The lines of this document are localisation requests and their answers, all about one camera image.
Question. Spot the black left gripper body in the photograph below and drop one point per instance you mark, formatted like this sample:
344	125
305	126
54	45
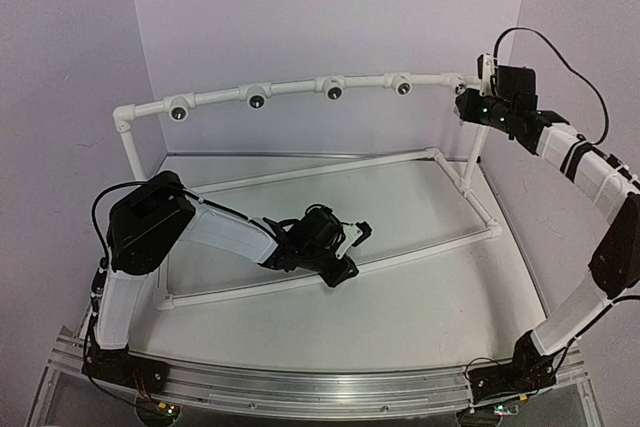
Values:
317	263

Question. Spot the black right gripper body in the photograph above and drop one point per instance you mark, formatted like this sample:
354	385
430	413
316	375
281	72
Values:
493	113

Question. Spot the white PVC pipe frame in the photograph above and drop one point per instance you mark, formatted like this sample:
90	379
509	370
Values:
332	87

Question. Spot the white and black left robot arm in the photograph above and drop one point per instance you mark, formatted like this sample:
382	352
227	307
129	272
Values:
156	214

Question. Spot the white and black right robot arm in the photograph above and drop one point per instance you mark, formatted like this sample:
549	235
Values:
506	100

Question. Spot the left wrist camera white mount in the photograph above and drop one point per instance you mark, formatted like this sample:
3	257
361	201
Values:
353	234

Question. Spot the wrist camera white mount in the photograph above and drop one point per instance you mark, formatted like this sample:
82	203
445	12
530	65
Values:
487	67
353	234

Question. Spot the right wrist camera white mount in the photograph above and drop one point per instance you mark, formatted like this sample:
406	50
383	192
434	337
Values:
487	67

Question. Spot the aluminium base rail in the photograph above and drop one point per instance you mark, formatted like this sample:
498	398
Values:
323	396

